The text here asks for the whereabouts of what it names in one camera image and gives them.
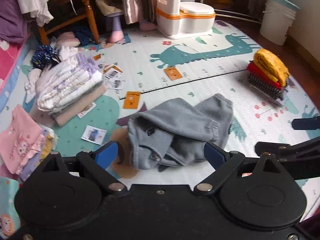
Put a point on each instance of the yellow printed folded garment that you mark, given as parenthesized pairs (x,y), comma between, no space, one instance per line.
(46,146)

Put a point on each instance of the pink soft cloth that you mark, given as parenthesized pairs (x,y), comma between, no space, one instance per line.
(67,38)

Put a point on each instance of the white bucket teal rim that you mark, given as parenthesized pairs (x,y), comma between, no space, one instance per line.
(276,22)

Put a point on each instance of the grey fleece pants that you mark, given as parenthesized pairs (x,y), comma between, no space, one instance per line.
(175,125)

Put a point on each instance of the pink printed blanket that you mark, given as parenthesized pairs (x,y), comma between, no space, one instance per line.
(8,57)

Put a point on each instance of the navy dotted cloth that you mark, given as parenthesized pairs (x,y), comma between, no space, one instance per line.
(43,56)

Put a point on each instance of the beige cloth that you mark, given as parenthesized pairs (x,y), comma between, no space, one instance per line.
(107,6)

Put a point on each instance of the white pipe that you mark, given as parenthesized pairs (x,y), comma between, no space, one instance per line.
(240,15)

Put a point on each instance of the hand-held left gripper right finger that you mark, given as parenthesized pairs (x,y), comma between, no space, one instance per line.
(212,153)

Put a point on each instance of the wooden chair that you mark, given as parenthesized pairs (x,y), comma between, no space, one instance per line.
(91,17)

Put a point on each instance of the black white striped garment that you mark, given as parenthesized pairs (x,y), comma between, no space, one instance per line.
(267,88)

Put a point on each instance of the white cloth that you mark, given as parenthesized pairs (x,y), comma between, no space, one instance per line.
(35,2)

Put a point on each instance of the stack of pink folded clothes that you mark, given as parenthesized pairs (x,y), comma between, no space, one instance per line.
(18,135)

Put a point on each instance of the large orange tag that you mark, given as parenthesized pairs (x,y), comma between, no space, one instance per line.
(132,100)
(173,73)

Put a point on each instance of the small orange tag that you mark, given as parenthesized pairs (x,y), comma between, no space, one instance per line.
(97,57)

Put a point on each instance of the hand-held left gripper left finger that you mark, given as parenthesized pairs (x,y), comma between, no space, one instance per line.
(107,153)

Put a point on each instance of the pink grey curtain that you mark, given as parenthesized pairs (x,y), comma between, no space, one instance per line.
(136,0)

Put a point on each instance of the printed foam play mat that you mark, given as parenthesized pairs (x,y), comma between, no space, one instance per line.
(212,87)

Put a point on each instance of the purple cloth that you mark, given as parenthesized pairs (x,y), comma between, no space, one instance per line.
(11,17)

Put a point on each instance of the white blue picture card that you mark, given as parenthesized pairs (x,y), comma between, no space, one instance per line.
(94,134)

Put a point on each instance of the teal cartoon blanket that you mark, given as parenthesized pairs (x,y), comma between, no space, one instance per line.
(8,205)

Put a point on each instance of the red folded garment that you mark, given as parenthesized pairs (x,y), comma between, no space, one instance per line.
(261,76)

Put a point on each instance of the white orange tag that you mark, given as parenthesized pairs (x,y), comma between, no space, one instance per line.
(86,110)

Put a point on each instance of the beige folded garment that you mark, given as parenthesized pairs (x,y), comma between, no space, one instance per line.
(80,105)

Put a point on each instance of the white purple ruffled garment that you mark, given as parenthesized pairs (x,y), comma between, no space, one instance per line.
(70,82)

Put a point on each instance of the white orange child potty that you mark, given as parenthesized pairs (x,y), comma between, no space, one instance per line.
(185,22)

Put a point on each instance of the dark blue cloth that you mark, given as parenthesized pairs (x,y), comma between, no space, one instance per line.
(83,35)

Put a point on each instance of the small white garment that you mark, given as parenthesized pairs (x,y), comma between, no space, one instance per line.
(32,85)

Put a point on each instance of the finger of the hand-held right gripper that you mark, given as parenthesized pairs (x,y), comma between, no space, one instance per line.
(271,147)
(306,123)

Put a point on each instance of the purple stool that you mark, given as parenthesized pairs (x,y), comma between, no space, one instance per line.
(115,28)

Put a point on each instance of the white folded garment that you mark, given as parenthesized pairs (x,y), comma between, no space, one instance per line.
(280,101)

